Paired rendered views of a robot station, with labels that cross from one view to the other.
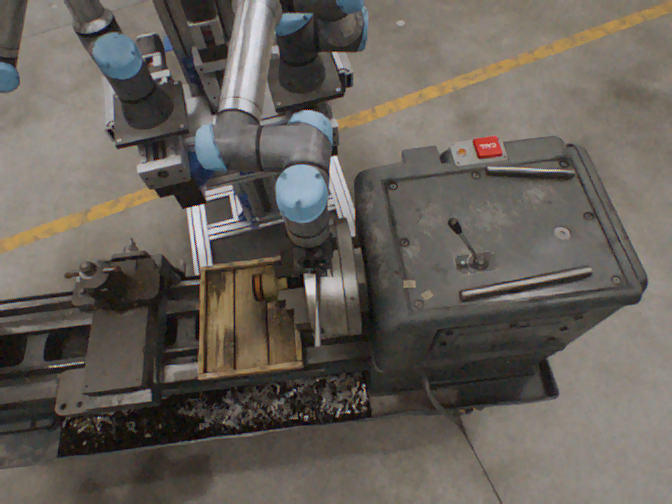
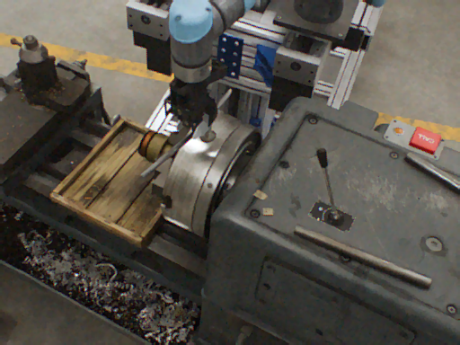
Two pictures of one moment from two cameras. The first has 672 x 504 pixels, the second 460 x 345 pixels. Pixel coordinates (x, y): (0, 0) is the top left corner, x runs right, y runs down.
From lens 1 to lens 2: 52 cm
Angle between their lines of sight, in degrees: 15
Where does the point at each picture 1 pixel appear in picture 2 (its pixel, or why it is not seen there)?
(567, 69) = not seen: outside the picture
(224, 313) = (112, 163)
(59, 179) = (80, 13)
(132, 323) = (34, 117)
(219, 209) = not seen: hidden behind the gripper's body
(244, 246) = not seen: hidden behind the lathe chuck
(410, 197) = (320, 137)
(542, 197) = (441, 207)
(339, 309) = (193, 189)
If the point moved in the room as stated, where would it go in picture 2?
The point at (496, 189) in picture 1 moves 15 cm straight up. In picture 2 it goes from (402, 176) to (427, 131)
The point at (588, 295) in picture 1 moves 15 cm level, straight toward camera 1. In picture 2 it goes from (412, 303) to (335, 302)
